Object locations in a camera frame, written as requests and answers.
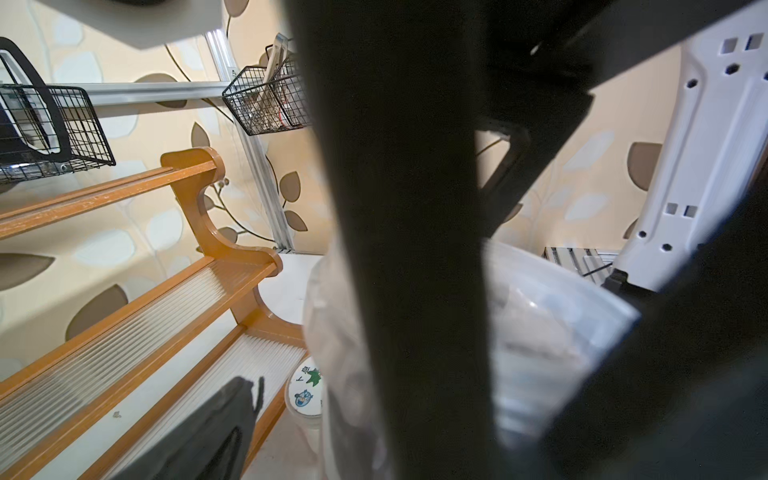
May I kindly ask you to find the black saw handle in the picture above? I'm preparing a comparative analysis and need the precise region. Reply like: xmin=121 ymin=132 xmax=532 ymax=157
xmin=1 ymin=37 xmax=72 ymax=165

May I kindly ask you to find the black wire basket right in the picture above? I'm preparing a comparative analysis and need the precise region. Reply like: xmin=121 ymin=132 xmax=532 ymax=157
xmin=222 ymin=34 xmax=310 ymax=136

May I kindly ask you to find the aluminium frame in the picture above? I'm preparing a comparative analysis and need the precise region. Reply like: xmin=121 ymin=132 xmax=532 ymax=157
xmin=53 ymin=26 xmax=296 ymax=253

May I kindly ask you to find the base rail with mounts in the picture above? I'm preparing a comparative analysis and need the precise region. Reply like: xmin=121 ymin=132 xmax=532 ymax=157
xmin=542 ymin=246 xmax=619 ymax=286

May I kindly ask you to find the purple label seed cup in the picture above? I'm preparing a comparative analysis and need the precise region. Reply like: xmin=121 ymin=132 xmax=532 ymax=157
xmin=303 ymin=240 xmax=638 ymax=479

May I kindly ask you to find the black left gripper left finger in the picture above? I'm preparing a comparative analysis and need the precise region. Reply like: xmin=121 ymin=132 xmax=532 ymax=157
xmin=115 ymin=377 xmax=264 ymax=479

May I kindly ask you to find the black wire basket back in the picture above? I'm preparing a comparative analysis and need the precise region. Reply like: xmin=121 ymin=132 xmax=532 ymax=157
xmin=0 ymin=37 xmax=117 ymax=185

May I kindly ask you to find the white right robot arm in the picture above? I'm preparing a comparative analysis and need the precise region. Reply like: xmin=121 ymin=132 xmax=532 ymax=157
xmin=611 ymin=1 xmax=767 ymax=291

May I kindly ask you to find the black wire basket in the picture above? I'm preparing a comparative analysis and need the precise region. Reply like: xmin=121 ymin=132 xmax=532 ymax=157
xmin=0 ymin=37 xmax=117 ymax=185
xmin=222 ymin=34 xmax=310 ymax=136

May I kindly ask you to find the wooden three-tier shelf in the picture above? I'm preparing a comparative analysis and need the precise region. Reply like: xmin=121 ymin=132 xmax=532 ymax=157
xmin=1 ymin=147 xmax=306 ymax=479

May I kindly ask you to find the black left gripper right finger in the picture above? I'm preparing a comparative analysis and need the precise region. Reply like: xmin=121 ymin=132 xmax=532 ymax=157
xmin=284 ymin=1 xmax=498 ymax=479

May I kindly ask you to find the lidded seed jar by shelf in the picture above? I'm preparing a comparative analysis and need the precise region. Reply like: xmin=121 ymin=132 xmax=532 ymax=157
xmin=284 ymin=357 xmax=324 ymax=454

